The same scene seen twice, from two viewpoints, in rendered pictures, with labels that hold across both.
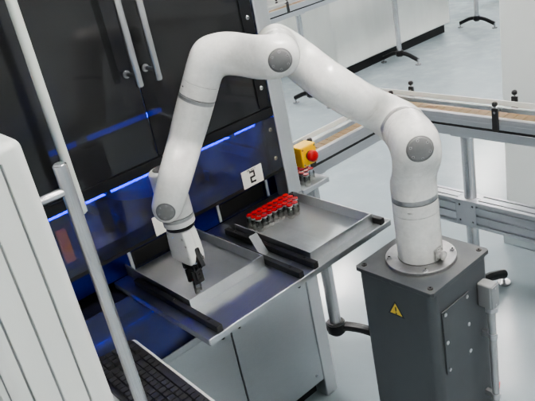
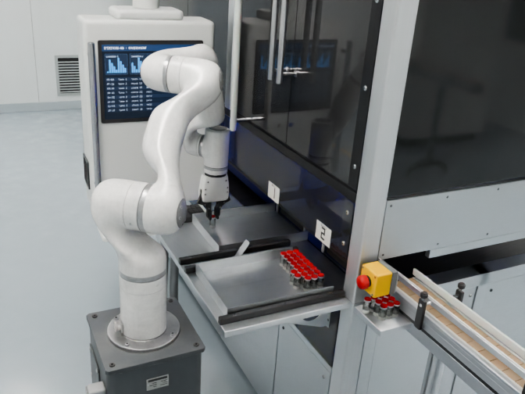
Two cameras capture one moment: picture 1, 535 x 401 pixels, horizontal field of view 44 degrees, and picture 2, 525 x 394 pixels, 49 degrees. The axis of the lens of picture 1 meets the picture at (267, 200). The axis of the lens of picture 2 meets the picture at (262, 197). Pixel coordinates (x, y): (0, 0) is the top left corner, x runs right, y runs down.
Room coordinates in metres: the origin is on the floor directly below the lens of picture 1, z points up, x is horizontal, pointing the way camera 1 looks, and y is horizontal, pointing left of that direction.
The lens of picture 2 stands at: (2.04, -1.58, 1.82)
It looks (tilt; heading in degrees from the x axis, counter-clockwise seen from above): 23 degrees down; 99
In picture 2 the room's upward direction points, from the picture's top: 4 degrees clockwise
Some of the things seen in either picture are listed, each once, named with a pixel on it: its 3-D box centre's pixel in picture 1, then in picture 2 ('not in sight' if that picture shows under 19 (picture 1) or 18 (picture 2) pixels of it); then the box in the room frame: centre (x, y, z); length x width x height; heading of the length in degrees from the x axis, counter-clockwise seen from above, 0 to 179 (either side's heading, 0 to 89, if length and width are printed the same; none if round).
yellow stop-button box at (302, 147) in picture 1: (302, 153); (377, 278); (2.14, -0.15, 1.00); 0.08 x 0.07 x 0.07; 37
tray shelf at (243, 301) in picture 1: (254, 253); (251, 258); (1.74, 0.07, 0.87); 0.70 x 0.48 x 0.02; 127
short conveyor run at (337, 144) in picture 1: (332, 138); (486, 349); (2.43, -0.30, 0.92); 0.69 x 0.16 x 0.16; 127
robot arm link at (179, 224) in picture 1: (177, 219); (216, 168); (1.57, 0.24, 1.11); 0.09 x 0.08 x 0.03; 37
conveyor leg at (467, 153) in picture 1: (471, 216); not in sight; (2.42, -0.82, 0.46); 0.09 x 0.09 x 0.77; 37
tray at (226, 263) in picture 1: (193, 265); (248, 226); (1.69, 0.25, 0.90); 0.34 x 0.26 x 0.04; 37
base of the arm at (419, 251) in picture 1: (417, 227); (143, 301); (1.54, -0.38, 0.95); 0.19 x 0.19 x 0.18
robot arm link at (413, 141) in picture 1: (413, 159); (130, 226); (1.51, -0.38, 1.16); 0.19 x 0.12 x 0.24; 178
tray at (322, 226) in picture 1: (302, 223); (262, 279); (1.81, -0.09, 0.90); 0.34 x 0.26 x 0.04; 36
